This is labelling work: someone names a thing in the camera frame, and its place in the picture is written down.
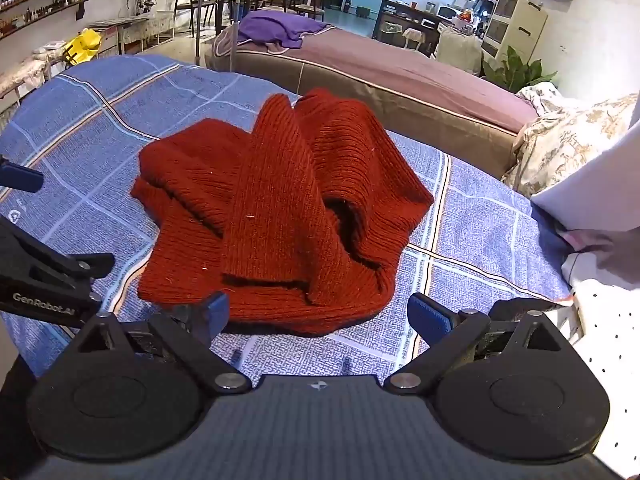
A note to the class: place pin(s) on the green leafy plant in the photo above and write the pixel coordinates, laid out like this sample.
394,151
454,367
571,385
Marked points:
515,70

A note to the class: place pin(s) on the dark dining chair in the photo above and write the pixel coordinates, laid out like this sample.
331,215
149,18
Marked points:
312,0
192,2

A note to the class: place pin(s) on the yellow bag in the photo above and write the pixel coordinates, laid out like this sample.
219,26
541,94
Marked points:
85,45

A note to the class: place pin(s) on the white polka dot cloth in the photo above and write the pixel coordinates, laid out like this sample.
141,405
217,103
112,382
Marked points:
610,335

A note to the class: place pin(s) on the lace covered bench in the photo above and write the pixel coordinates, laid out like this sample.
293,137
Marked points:
25,67

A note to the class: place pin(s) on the red knit sweater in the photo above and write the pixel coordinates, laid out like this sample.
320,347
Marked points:
280,185

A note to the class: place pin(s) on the pale pink cloth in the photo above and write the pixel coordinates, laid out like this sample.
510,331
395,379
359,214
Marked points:
610,260

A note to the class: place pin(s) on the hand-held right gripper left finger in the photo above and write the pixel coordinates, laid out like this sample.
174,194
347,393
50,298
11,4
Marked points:
216,312

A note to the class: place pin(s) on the blue plaid bed sheet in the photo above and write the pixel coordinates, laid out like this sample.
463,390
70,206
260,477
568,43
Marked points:
100,125

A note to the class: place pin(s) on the brown bed with mauve sheet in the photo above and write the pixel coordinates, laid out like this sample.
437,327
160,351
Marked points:
400,75

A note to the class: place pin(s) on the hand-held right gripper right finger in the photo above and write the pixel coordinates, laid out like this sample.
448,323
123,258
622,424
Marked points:
429,317

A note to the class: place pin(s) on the dark sideboard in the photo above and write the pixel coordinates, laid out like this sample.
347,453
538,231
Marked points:
400,15

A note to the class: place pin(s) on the white low table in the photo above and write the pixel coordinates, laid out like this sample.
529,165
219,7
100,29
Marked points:
120,25

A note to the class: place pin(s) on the white cushion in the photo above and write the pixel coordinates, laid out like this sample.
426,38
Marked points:
457,52

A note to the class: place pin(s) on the purple cloth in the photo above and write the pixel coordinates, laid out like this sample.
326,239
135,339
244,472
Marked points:
280,27

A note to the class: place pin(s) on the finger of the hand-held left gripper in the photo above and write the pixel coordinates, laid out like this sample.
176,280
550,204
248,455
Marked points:
20,177
75,265

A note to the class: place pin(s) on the cream storage cabinet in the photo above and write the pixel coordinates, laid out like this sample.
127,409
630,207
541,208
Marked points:
520,25

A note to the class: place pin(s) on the white pillow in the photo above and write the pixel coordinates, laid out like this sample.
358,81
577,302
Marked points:
600,190

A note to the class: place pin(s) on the white microwave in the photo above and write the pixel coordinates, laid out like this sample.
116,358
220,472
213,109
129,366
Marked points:
450,11

